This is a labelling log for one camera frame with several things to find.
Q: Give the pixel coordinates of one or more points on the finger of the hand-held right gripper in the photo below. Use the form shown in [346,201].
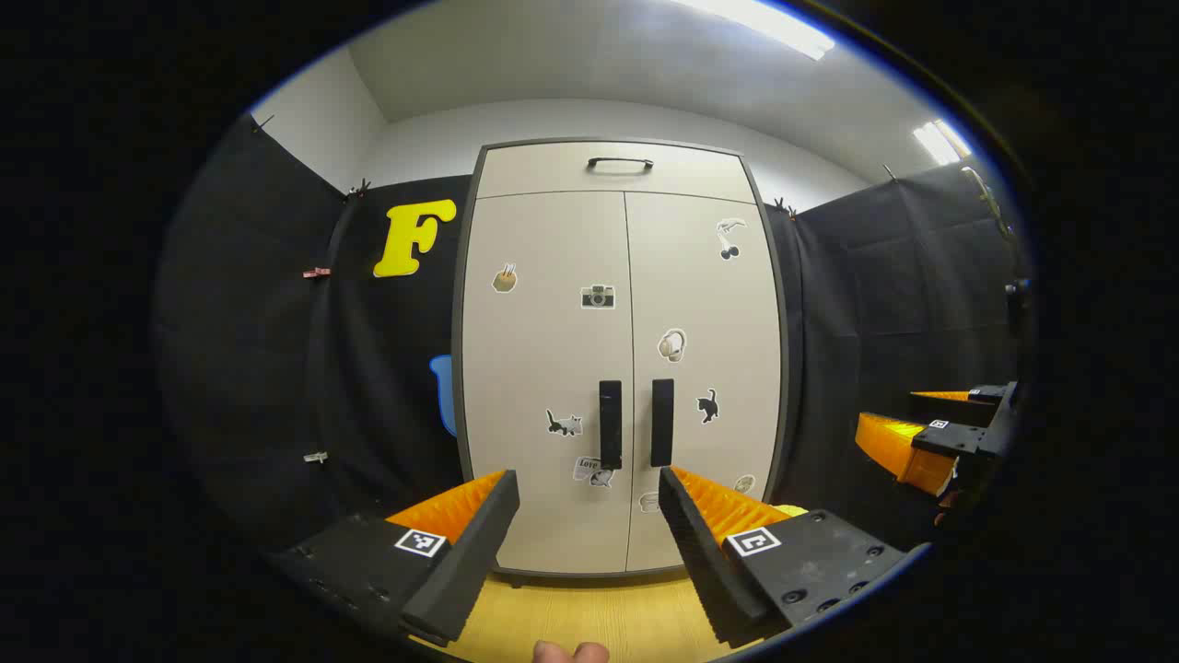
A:
[949,408]
[898,451]

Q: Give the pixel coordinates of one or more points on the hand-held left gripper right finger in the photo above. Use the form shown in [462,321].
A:
[695,552]

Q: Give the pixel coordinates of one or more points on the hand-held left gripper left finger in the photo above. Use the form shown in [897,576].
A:
[470,552]

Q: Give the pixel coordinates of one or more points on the shoe cabinet door headphone sticker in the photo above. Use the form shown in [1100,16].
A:
[709,313]

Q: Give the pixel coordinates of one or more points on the beige double-door shoe cabinet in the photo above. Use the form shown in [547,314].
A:
[465,276]

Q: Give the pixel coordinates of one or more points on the beige cabinet top panel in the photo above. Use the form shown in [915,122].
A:
[534,170]

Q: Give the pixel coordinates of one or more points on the black backdrop cloth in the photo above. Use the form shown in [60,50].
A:
[276,368]

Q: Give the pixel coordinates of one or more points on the long ceiling light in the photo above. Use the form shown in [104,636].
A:
[939,140]

